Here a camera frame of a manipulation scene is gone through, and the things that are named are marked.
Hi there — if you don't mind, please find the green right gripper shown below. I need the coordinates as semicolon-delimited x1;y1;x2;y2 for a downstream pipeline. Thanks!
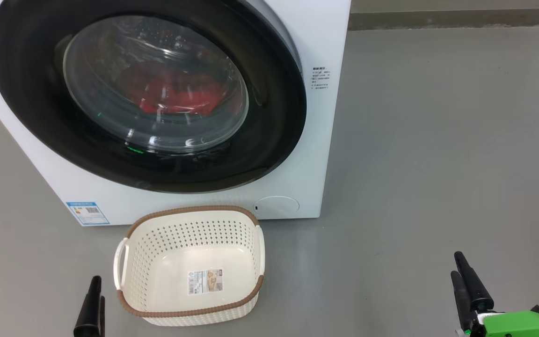
451;251;539;337

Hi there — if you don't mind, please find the black glass washing machine door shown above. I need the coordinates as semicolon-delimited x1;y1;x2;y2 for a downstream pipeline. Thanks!
0;0;307;194

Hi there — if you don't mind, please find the red garment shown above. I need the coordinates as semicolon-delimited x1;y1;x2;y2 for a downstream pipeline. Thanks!
119;62;233;117

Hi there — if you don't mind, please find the cream laundry basket brown rim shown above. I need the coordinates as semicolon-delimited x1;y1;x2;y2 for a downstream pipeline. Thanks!
113;205;266;327

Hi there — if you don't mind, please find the white front-load washing machine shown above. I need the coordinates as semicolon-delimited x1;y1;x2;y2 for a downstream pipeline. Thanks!
0;0;352;227

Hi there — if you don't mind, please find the blue energy label sticker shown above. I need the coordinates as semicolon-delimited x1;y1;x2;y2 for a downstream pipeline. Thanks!
66;201;110;226

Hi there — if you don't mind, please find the paper product label sticker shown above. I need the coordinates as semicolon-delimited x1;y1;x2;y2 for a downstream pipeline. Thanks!
188;268;224;295

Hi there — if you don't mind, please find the round white filter cover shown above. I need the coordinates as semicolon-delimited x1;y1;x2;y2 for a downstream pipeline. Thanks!
254;196;300;219

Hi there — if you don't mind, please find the small printed text label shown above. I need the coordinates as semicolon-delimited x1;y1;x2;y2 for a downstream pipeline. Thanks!
311;66;330;90

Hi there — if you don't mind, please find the grey wall baseboard strip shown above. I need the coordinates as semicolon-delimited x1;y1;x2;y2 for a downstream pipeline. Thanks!
348;8;539;31

